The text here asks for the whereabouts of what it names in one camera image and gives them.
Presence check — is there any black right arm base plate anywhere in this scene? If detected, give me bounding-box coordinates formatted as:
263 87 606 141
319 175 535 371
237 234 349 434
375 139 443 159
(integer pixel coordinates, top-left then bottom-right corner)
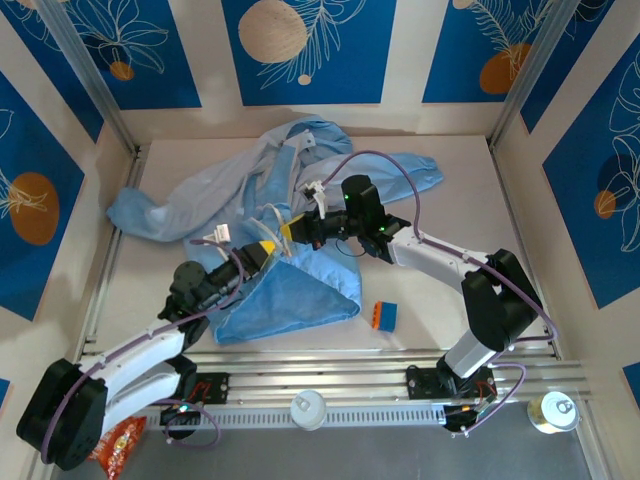
405 365 496 401

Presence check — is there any light blue zip jacket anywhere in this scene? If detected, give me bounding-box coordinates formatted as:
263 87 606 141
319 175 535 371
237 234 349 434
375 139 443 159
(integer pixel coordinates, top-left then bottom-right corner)
105 114 445 346

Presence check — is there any blue floral wall panel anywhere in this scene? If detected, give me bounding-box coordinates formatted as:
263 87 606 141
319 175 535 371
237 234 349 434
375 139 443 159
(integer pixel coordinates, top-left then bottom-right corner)
0 69 86 322
422 0 569 105
542 37 640 310
221 0 398 106
63 0 203 111

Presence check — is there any yellow drink can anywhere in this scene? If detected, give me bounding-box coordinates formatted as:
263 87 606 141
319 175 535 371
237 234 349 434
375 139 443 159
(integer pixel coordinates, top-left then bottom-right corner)
526 390 584 435

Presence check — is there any small control circuit board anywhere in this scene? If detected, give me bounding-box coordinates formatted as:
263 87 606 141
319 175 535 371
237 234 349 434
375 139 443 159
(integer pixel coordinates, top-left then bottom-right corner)
159 399 204 426
442 402 496 436

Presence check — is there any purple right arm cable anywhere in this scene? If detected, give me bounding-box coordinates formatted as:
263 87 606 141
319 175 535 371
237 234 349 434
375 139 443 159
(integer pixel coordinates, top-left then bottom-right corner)
319 150 559 439

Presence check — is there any slotted grey cable duct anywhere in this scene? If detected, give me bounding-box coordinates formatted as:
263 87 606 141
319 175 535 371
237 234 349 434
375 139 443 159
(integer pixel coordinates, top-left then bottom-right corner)
142 402 447 430

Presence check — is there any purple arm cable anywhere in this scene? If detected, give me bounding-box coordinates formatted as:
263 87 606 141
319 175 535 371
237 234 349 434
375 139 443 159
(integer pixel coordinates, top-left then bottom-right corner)
39 238 246 464
319 150 559 439

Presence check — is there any aluminium table side rail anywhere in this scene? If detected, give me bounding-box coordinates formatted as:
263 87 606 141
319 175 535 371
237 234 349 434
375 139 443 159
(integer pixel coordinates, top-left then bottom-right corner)
79 144 149 354
488 142 564 360

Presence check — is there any orange red snack bag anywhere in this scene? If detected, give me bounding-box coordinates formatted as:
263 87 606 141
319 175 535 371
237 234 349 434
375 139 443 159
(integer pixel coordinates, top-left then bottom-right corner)
87 415 149 480

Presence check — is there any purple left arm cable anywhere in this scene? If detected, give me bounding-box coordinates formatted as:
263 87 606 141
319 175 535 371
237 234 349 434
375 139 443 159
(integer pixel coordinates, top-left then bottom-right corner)
39 238 246 464

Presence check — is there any aluminium frame post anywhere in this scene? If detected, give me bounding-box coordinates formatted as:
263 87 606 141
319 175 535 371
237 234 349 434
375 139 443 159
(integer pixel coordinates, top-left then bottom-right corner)
35 0 146 161
488 0 594 151
574 357 619 480

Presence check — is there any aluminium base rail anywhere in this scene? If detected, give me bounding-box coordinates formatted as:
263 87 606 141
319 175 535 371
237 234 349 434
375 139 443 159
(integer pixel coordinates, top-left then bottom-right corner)
82 349 586 401

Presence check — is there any blue orange toy block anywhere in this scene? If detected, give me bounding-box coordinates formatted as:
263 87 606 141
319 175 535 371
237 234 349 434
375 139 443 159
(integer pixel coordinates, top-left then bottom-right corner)
371 300 400 333

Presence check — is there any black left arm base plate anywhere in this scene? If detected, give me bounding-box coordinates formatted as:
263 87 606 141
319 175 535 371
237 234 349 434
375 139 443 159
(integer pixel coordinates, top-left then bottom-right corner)
189 372 231 404

